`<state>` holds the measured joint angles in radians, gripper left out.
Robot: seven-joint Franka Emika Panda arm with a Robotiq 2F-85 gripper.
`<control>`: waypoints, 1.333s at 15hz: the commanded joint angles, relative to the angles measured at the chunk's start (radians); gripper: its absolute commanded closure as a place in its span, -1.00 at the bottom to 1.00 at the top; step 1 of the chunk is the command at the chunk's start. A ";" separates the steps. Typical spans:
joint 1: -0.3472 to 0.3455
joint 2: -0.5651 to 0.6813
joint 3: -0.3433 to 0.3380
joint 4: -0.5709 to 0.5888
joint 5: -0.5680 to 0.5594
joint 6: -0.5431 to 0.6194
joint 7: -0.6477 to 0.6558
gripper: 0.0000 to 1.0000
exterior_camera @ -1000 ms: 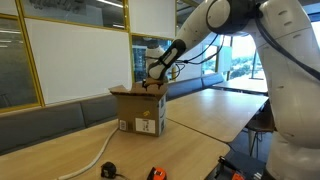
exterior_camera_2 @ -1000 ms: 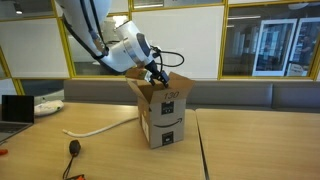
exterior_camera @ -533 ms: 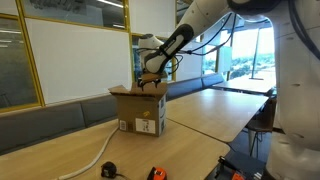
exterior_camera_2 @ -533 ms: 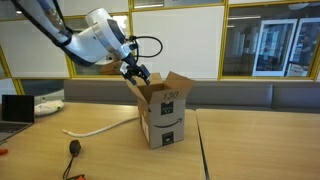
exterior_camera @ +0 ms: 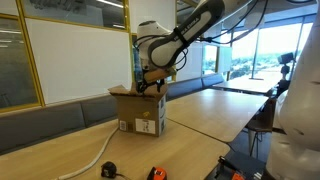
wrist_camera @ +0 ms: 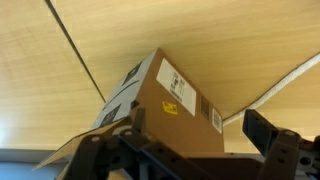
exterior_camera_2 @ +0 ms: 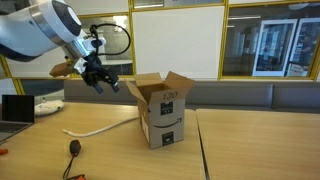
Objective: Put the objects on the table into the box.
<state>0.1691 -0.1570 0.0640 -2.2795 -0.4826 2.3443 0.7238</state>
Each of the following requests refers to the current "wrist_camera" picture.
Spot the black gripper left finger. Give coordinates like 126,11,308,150
63,108,214,180

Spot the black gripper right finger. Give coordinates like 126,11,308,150
242,109,320,180

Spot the white braided rope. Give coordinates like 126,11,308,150
222,52,320,127

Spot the open cardboard shipping box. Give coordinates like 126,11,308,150
32,48,225,172

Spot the grey upholstered bench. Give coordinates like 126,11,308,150
0,148,73,180

